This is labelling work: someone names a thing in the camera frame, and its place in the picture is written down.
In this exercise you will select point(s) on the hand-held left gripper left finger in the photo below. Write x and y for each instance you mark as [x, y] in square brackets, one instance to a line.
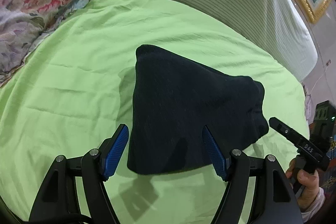
[115, 150]

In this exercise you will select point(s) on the green bed sheet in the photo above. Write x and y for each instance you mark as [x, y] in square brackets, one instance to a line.
[78, 69]

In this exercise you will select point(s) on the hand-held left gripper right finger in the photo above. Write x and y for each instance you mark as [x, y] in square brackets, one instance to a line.
[214, 153]

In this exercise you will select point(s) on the person's right forearm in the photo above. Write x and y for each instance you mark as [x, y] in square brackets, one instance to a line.
[313, 203]

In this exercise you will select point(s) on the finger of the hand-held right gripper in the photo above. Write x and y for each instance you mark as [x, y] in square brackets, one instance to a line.
[284, 130]

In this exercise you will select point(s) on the floral blanket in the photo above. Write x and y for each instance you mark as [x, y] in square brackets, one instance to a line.
[39, 3]

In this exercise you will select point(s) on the person's right hand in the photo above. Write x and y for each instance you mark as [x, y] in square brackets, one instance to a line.
[309, 183]

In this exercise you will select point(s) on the pink floral cloth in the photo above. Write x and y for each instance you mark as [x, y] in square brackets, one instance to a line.
[307, 103]

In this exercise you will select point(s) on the wall socket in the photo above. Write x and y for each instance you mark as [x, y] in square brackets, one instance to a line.
[328, 63]

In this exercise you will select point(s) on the black pants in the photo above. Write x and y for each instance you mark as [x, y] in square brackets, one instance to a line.
[189, 108]

